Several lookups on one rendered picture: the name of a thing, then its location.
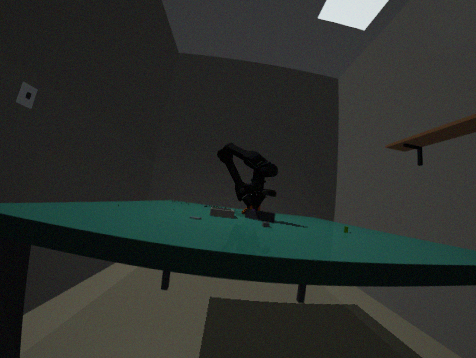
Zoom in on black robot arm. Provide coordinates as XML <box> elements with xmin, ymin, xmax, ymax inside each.
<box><xmin>217</xmin><ymin>143</ymin><xmax>278</xmax><ymax>208</ymax></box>

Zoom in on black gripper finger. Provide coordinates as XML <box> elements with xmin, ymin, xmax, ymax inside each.
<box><xmin>247</xmin><ymin>194</ymin><xmax>256</xmax><ymax>209</ymax></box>
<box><xmin>254</xmin><ymin>195</ymin><xmax>267</xmax><ymax>210</ymax></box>

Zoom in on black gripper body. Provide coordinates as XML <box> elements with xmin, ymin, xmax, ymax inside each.
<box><xmin>240</xmin><ymin>177</ymin><xmax>277</xmax><ymax>197</ymax></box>

